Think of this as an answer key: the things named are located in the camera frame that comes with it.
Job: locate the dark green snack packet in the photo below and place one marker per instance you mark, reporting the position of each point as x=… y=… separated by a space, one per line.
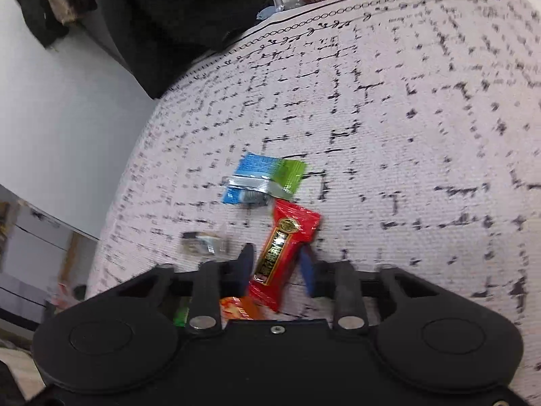
x=181 y=315

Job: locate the hanging dark clothes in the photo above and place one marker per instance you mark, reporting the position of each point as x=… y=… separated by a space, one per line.
x=29 y=4

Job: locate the orange red snack packet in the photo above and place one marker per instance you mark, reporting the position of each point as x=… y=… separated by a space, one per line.
x=239 y=308

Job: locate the white black printed blanket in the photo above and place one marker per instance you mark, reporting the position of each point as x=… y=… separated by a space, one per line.
x=401 y=114

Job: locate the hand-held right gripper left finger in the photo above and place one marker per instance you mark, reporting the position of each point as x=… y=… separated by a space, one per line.
x=245 y=264

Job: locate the blue green snack packet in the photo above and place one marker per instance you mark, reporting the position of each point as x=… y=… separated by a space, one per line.
x=264 y=177

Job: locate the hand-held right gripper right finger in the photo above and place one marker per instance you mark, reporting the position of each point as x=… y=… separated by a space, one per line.
x=307 y=275

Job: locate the chair with black jacket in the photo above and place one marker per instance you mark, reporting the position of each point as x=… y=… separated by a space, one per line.
x=169 y=17

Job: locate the small dark clear snack packet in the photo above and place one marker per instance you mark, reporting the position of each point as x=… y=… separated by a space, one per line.
x=203 y=243

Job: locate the red snack packet black label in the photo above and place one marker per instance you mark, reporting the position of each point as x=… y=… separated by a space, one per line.
x=283 y=253

